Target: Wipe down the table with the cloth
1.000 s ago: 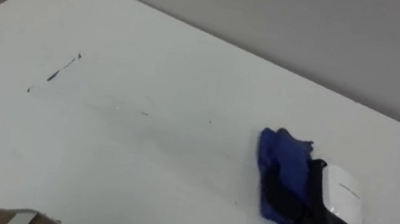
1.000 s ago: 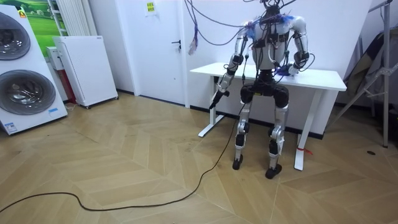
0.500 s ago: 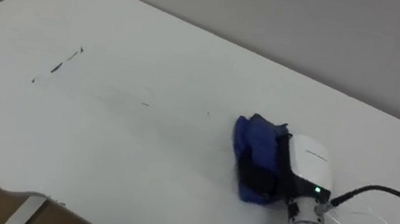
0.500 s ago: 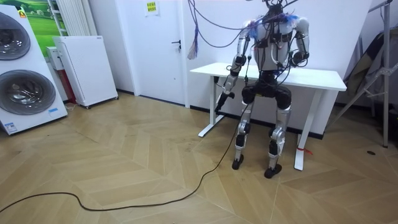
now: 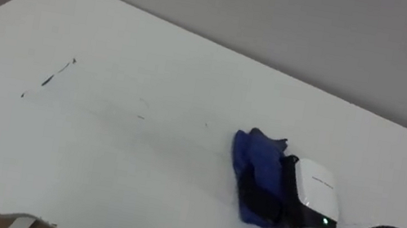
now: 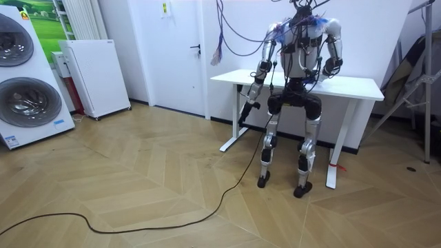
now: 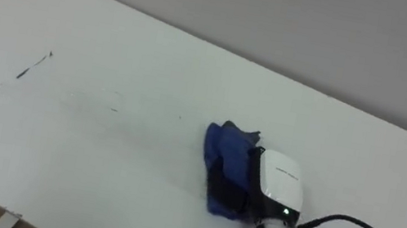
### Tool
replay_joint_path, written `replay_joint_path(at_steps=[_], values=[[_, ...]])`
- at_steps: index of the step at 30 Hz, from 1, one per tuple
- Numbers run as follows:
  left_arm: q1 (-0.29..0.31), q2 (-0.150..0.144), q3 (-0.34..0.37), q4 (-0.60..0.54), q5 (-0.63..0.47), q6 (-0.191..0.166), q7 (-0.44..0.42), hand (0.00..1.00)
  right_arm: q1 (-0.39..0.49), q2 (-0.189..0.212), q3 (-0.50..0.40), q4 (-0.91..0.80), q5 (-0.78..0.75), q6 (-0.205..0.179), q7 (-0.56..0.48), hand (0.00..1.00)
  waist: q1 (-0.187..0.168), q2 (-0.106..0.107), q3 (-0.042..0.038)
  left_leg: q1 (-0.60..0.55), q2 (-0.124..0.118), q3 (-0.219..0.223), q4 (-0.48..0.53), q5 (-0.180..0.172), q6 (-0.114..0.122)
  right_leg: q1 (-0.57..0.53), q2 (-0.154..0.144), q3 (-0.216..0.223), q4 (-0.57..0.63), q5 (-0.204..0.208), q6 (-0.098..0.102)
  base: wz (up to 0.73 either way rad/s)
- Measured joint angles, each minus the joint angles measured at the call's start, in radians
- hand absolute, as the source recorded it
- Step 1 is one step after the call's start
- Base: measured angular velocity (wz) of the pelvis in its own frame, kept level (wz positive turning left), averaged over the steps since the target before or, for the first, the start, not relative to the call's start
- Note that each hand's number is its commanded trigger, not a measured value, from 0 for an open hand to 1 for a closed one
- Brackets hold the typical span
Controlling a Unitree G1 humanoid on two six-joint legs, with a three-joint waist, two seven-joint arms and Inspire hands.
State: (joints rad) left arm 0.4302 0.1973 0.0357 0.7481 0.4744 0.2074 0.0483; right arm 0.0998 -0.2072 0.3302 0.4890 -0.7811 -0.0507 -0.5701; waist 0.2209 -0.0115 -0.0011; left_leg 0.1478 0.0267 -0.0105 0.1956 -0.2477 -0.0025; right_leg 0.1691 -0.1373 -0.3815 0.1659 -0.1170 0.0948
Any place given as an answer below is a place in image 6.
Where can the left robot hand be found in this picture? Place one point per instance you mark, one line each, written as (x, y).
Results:
(246, 110)

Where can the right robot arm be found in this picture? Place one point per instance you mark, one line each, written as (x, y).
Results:
(336, 41)

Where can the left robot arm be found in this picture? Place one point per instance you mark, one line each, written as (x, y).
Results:
(267, 51)

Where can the robot legs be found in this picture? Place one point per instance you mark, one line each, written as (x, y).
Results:
(311, 106)

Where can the robot body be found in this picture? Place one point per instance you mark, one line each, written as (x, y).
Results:
(299, 58)

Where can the white door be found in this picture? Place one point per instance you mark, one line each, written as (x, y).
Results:
(172, 62)

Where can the white desk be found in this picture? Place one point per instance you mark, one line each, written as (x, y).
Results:
(344, 87)

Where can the red tape strip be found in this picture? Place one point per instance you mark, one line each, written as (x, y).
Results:
(337, 166)

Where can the door sticker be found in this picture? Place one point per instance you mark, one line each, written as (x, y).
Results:
(165, 9)

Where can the white air purifier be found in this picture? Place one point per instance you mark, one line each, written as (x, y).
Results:
(100, 79)

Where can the dark leaning board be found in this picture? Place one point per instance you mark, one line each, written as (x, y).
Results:
(410, 62)

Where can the small black floor disc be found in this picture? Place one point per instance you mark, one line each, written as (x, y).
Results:
(411, 169)

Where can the grey metal stand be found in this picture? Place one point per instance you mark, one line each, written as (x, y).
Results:
(428, 86)

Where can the white radiator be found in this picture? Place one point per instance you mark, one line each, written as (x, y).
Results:
(84, 19)

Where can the small white box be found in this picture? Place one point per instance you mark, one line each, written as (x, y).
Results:
(58, 63)

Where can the white washing machine tower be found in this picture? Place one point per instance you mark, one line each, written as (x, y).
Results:
(38, 70)

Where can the green landscape wall poster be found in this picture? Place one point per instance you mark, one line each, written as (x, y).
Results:
(46, 29)

